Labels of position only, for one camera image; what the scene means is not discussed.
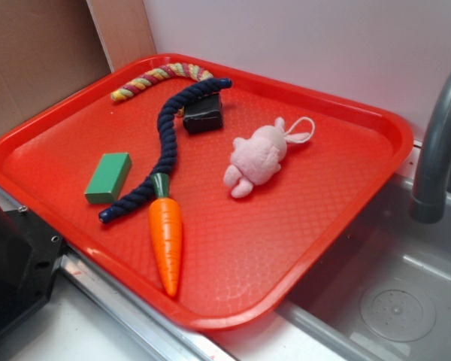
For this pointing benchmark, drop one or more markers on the brown cardboard panel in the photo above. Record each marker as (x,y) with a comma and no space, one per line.
(51,49)

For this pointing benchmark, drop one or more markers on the green wooden block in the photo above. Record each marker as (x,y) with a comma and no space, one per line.
(108,178)

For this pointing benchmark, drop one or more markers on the grey toy faucet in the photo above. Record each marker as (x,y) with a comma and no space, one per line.
(432,179)

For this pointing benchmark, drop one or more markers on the pink plush toy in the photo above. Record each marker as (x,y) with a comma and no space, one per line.
(255,160)

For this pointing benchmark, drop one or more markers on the black rectangular block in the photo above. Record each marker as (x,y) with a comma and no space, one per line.
(204,115)

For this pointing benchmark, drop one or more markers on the red plastic tray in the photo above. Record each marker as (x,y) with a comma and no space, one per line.
(240,256)

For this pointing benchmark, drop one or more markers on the grey toy sink basin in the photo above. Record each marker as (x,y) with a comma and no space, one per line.
(382,291)

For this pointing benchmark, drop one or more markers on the orange toy carrot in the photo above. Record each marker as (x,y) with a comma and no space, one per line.
(166,233)

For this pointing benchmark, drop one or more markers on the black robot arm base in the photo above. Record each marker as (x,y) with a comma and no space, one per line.
(30,252)

